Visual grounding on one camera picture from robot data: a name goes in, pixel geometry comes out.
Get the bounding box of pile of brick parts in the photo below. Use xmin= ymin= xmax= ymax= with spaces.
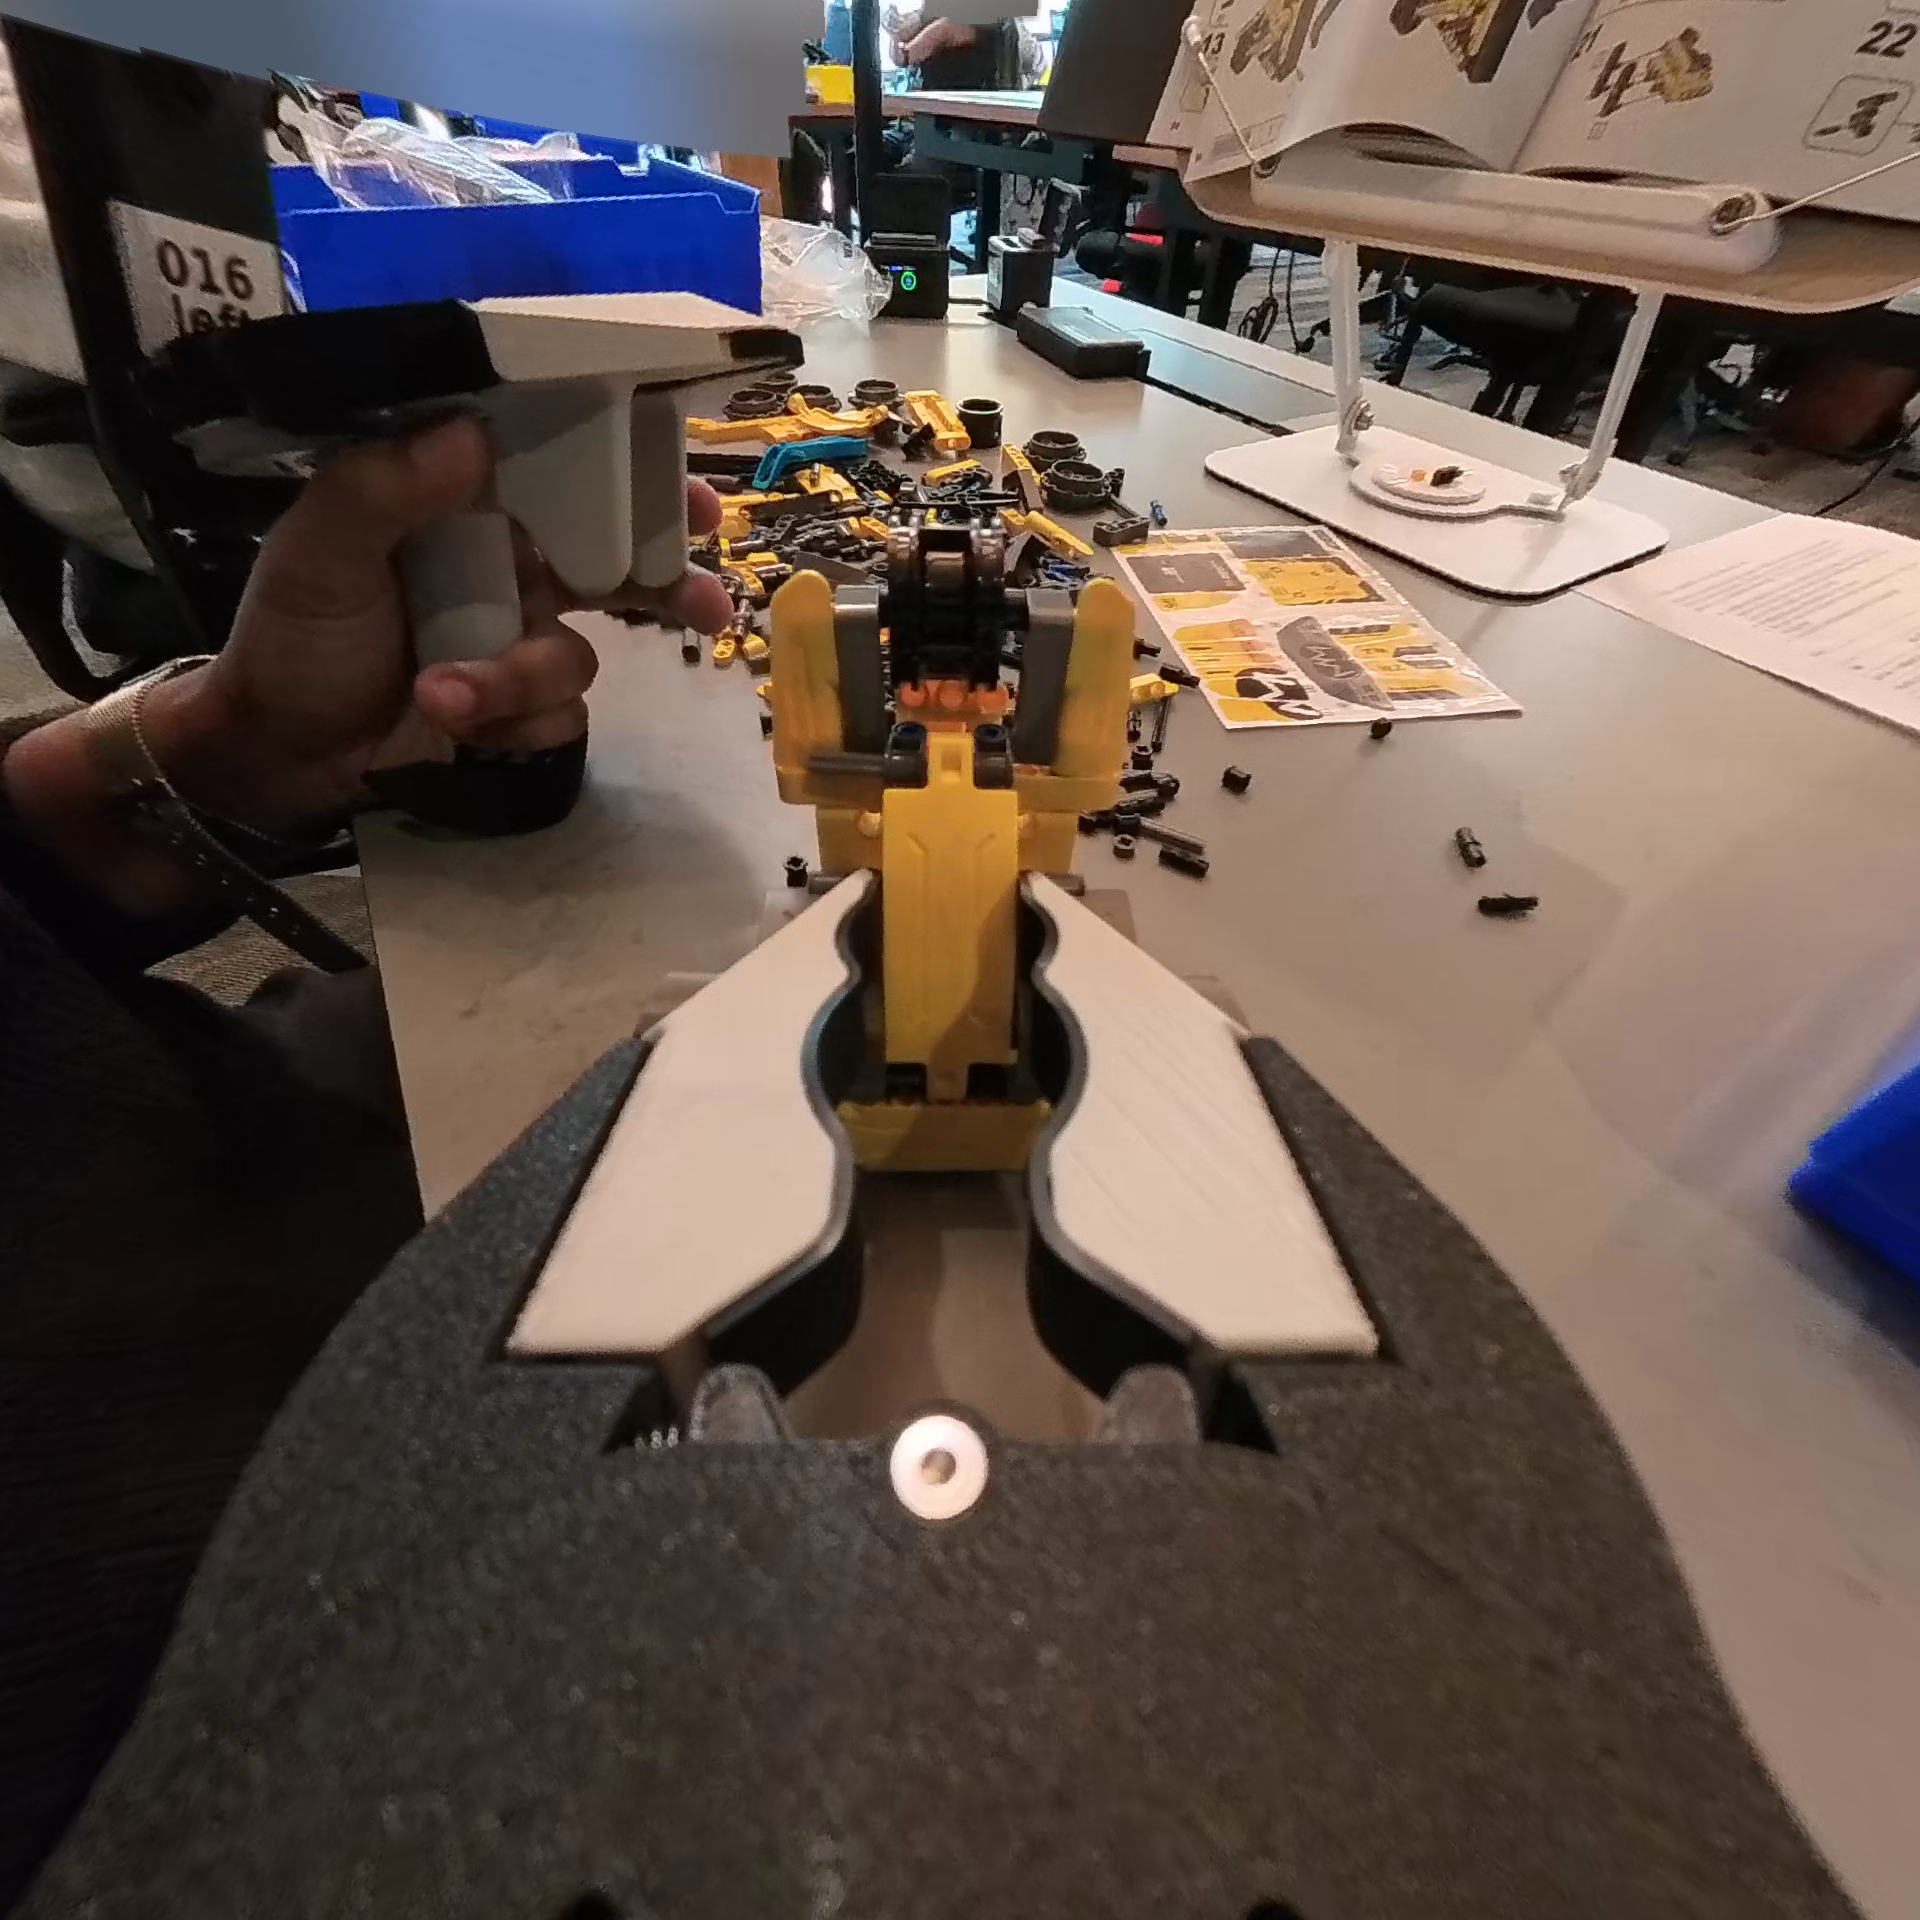
xmin=681 ymin=383 xmax=1215 ymax=880

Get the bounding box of clear plastic bag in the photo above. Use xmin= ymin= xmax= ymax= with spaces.
xmin=316 ymin=117 xmax=636 ymax=209
xmin=756 ymin=216 xmax=897 ymax=328

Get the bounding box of yellow brick vehicle model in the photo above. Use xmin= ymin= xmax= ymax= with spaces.
xmin=637 ymin=517 xmax=1247 ymax=1176

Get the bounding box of yellow black sticker sheet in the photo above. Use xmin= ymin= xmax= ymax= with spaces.
xmin=1110 ymin=524 xmax=1526 ymax=735

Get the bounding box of instruction booklet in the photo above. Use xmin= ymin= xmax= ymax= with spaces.
xmin=1147 ymin=0 xmax=1920 ymax=204

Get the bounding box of white book stand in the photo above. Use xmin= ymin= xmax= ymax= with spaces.
xmin=1182 ymin=128 xmax=1920 ymax=607

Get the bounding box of printed paper sheet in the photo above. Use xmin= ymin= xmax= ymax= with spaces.
xmin=1573 ymin=507 xmax=1920 ymax=740

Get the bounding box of person's left hand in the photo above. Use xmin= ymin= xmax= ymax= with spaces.
xmin=151 ymin=421 xmax=741 ymax=845

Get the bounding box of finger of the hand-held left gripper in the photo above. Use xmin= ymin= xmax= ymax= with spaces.
xmin=468 ymin=293 xmax=807 ymax=591
xmin=489 ymin=337 xmax=737 ymax=597

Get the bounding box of silver bracelet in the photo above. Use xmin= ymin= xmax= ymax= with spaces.
xmin=82 ymin=656 xmax=177 ymax=792

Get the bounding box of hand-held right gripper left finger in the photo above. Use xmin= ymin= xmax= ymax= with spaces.
xmin=508 ymin=871 xmax=876 ymax=1412

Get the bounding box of person's left forearm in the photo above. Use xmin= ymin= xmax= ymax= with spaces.
xmin=0 ymin=681 xmax=227 ymax=963

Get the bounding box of blue plastic bin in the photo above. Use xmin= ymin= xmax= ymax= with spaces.
xmin=270 ymin=112 xmax=767 ymax=320
xmin=1786 ymin=1063 xmax=1920 ymax=1279

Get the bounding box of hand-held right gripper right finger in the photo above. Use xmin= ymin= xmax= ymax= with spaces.
xmin=1025 ymin=871 xmax=1378 ymax=1412

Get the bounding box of black power adapter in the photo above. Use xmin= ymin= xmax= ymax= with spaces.
xmin=1014 ymin=304 xmax=1153 ymax=383

